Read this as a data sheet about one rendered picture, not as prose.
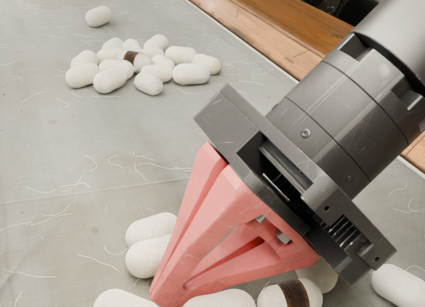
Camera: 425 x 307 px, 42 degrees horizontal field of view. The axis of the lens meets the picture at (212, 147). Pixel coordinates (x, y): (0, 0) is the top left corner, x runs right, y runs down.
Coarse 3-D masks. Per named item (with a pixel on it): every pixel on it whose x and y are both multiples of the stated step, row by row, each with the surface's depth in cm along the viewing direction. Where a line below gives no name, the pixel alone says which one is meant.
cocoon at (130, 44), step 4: (128, 40) 60; (132, 40) 60; (124, 44) 60; (128, 44) 59; (132, 44) 58; (136, 44) 59; (124, 48) 59; (128, 48) 58; (132, 48) 58; (136, 48) 58; (140, 48) 59
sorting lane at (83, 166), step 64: (0, 0) 80; (64, 0) 80; (128, 0) 81; (0, 64) 58; (64, 64) 58; (256, 64) 60; (0, 128) 45; (64, 128) 46; (128, 128) 46; (192, 128) 46; (0, 192) 37; (64, 192) 37; (128, 192) 38; (384, 192) 38; (0, 256) 32; (64, 256) 32
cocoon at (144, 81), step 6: (144, 72) 52; (138, 78) 52; (144, 78) 51; (150, 78) 51; (156, 78) 51; (138, 84) 52; (144, 84) 51; (150, 84) 51; (156, 84) 51; (162, 84) 51; (144, 90) 51; (150, 90) 51; (156, 90) 51
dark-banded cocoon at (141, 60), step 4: (124, 52) 56; (120, 56) 56; (136, 56) 55; (140, 56) 55; (144, 56) 55; (148, 56) 56; (136, 60) 55; (140, 60) 55; (144, 60) 55; (148, 60) 55; (136, 64) 55; (140, 64) 55; (144, 64) 55; (148, 64) 55; (136, 68) 55; (140, 68) 55; (136, 72) 56
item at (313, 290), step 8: (304, 280) 28; (272, 288) 27; (280, 288) 27; (312, 288) 27; (264, 296) 27; (272, 296) 27; (280, 296) 27; (312, 296) 27; (320, 296) 28; (264, 304) 27; (272, 304) 27; (280, 304) 27; (312, 304) 27; (320, 304) 27
